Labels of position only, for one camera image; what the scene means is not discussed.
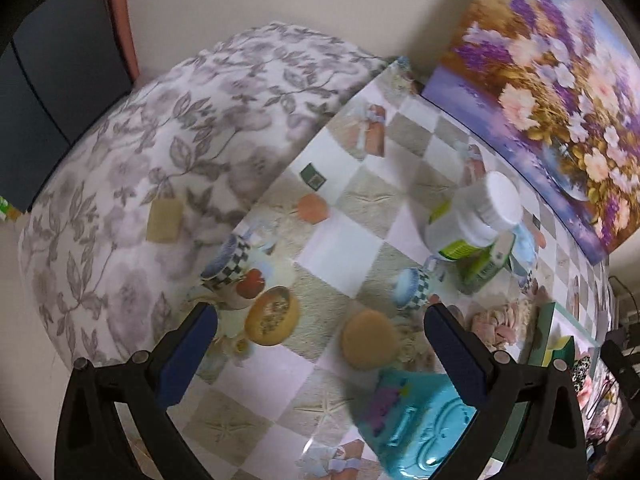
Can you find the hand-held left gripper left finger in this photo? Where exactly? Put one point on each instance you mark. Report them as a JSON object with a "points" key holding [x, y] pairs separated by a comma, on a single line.
{"points": [[187, 355]]}

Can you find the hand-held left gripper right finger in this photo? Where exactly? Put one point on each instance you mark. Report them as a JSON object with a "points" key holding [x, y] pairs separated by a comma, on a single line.
{"points": [[460, 357]]}

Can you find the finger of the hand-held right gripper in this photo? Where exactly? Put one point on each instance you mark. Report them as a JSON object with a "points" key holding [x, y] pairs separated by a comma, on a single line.
{"points": [[620, 365]]}

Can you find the leopard print scrunchie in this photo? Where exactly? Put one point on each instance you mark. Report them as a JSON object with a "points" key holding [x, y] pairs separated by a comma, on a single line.
{"points": [[581, 372]]}

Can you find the yellow and green sponge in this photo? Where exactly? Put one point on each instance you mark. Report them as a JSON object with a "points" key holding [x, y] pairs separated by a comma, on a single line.
{"points": [[560, 355]]}

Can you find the white tray with teal rim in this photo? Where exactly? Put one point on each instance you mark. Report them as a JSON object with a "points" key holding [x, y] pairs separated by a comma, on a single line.
{"points": [[542, 335]]}

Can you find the teal plastic container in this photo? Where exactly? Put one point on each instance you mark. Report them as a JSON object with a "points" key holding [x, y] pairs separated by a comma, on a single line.
{"points": [[420, 435]]}

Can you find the small green box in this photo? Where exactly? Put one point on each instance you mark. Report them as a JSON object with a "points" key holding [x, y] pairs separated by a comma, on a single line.
{"points": [[487, 267]]}

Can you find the light blue cloth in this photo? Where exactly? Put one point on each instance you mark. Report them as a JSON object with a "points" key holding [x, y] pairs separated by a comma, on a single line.
{"points": [[527, 255]]}

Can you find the white pill bottle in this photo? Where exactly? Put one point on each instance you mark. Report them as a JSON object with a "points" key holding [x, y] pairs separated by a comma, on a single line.
{"points": [[465, 230]]}

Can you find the checkered printed tablecloth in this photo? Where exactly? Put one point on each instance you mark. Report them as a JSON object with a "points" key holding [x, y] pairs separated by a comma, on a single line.
{"points": [[350, 240]]}

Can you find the small green packet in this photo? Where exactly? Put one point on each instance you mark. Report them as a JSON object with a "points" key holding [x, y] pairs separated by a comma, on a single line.
{"points": [[7, 210]]}

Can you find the floral painting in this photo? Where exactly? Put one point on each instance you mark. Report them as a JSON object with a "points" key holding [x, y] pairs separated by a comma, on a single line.
{"points": [[550, 85]]}

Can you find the dark cabinet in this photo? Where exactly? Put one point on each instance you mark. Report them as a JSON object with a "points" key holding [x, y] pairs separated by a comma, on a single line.
{"points": [[60, 85]]}

